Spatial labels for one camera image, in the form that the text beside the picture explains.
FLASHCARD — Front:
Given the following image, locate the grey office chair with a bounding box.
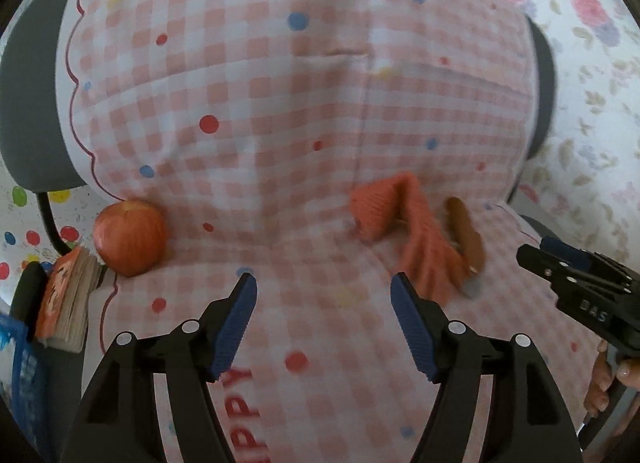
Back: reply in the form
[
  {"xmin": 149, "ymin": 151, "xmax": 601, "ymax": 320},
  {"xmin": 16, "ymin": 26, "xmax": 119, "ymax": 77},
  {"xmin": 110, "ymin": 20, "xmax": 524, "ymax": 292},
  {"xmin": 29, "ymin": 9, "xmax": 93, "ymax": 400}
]
[{"xmin": 0, "ymin": 0, "xmax": 557, "ymax": 463}]

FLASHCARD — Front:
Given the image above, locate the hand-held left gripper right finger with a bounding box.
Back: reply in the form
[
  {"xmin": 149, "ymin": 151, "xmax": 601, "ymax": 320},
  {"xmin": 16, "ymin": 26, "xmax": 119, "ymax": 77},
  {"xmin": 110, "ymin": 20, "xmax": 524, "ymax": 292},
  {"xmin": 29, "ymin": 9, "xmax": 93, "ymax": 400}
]
[{"xmin": 390, "ymin": 272, "xmax": 583, "ymax": 463}]

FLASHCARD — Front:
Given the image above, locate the red apple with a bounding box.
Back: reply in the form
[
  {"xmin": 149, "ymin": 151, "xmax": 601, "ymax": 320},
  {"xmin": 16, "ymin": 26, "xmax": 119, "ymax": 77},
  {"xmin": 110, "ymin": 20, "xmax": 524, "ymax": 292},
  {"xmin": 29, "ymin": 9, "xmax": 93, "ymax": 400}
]
[{"xmin": 92, "ymin": 198, "xmax": 168, "ymax": 278}]

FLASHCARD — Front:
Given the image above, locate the brown sausage stick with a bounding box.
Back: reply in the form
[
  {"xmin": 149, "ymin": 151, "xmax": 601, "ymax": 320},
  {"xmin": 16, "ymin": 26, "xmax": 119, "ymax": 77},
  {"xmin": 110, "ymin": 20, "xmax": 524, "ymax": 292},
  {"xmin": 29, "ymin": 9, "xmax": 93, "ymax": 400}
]
[{"xmin": 444, "ymin": 197, "xmax": 485, "ymax": 277}]

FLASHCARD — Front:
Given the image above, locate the orange cover notepad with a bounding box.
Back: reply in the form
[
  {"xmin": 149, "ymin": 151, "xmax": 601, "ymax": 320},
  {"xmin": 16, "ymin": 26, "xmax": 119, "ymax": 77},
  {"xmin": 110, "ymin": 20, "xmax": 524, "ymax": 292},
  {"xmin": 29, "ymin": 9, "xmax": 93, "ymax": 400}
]
[{"xmin": 35, "ymin": 245, "xmax": 104, "ymax": 355}]

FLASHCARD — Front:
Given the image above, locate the person's right hand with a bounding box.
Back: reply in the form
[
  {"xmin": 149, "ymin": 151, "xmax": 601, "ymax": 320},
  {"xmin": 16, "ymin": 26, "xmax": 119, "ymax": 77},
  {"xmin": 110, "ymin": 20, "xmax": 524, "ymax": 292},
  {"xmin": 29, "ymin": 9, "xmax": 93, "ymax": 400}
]
[{"xmin": 584, "ymin": 342, "xmax": 640, "ymax": 415}]

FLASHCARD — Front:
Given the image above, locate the orange knit cloth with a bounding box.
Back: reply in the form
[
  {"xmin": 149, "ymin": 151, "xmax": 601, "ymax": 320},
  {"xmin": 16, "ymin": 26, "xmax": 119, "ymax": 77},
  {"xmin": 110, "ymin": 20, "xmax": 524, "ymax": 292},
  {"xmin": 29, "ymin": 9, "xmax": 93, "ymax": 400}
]
[{"xmin": 349, "ymin": 172, "xmax": 467, "ymax": 305}]

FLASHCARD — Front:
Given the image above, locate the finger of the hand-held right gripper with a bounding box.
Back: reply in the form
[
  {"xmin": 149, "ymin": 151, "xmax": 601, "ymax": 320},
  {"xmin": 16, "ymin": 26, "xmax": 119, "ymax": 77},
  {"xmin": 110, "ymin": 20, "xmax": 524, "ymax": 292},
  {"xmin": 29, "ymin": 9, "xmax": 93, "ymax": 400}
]
[
  {"xmin": 516, "ymin": 244, "xmax": 567, "ymax": 295},
  {"xmin": 539, "ymin": 237, "xmax": 601, "ymax": 270}
]

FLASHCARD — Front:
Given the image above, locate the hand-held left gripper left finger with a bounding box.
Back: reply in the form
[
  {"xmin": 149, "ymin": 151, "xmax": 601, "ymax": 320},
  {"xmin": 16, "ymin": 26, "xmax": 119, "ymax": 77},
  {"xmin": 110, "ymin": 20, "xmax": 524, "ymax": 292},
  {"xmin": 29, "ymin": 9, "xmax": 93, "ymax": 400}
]
[{"xmin": 60, "ymin": 273, "xmax": 259, "ymax": 463}]

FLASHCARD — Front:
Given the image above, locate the blue plastic basket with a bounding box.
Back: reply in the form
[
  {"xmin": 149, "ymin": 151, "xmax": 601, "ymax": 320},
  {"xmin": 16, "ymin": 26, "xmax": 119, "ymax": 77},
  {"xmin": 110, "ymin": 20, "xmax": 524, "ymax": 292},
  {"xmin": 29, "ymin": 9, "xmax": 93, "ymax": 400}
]
[{"xmin": 0, "ymin": 313, "xmax": 57, "ymax": 463}]

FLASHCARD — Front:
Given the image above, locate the pink checkered cloth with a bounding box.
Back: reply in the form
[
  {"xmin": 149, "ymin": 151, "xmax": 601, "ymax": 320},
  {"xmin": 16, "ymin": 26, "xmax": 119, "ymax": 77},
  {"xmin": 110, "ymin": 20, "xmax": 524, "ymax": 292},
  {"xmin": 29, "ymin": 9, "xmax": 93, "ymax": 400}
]
[{"xmin": 55, "ymin": 0, "xmax": 606, "ymax": 463}]

